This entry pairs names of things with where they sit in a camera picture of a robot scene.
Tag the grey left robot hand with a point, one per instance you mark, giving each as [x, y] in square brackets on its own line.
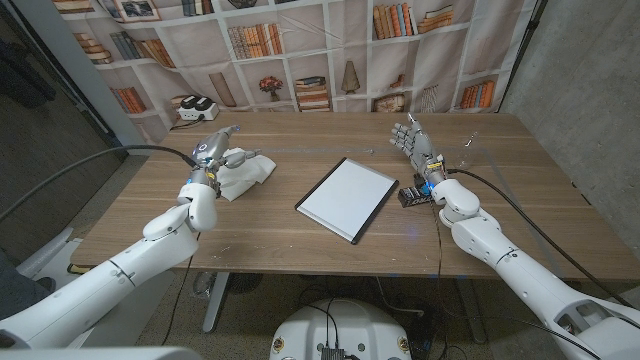
[210, 150]

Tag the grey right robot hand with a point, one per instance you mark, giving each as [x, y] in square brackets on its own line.
[420, 145]

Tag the white cloth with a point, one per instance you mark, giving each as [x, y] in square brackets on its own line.
[250, 175]

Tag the small whiteboard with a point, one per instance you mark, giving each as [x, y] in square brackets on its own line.
[345, 200]

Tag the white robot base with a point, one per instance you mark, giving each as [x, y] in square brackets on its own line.
[340, 325]

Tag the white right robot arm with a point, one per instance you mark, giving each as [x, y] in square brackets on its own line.
[525, 280]

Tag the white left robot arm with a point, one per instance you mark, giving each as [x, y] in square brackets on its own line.
[100, 285]

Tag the black whiteboard eraser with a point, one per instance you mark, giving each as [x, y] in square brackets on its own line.
[412, 196]

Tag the white power strip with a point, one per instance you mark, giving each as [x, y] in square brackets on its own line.
[197, 113]

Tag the black plug adapter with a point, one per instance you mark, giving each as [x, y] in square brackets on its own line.
[204, 103]
[190, 102]

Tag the printed bookshelf backdrop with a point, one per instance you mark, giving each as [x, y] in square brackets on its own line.
[320, 55]

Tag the black backdrop stand pole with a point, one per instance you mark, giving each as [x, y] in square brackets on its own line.
[525, 45]

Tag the grey table leg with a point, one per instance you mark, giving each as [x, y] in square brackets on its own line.
[216, 300]
[472, 310]

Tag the dark perforated partition panel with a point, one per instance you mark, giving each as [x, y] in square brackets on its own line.
[40, 150]

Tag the white robot torso edge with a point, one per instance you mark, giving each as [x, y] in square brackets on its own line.
[100, 354]

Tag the person in dark clothing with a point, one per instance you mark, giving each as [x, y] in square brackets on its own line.
[15, 290]

